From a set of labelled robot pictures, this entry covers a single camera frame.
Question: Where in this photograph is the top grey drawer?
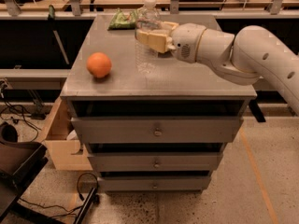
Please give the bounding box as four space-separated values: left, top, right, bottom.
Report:
72 117 243 144

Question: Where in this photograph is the orange fruit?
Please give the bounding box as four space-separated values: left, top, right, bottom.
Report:
86 52 112 78

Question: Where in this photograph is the green handled tool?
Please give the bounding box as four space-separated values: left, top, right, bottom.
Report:
48 5 70 65

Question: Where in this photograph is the clear plastic water bottle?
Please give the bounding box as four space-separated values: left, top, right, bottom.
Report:
135 0 161 74

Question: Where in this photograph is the light wooden box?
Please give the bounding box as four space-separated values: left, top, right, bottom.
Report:
38 98 92 171

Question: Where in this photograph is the green chip bag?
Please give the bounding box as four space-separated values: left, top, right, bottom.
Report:
108 8 137 30

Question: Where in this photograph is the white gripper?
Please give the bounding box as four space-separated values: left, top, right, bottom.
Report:
135 21 206 63

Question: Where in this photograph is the black floor cable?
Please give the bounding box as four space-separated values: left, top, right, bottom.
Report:
0 81 43 142

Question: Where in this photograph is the middle grey drawer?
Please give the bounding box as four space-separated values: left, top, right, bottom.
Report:
88 152 222 172

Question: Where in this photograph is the grey drawer cabinet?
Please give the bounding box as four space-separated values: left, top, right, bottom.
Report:
60 14 258 194

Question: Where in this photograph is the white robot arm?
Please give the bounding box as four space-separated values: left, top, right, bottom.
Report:
135 21 299 114

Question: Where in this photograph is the grey drawer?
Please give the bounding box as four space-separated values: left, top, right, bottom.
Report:
88 152 222 172
98 176 211 192
72 117 243 144

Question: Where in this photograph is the bottom grey drawer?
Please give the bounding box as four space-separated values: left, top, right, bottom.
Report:
98 176 211 192

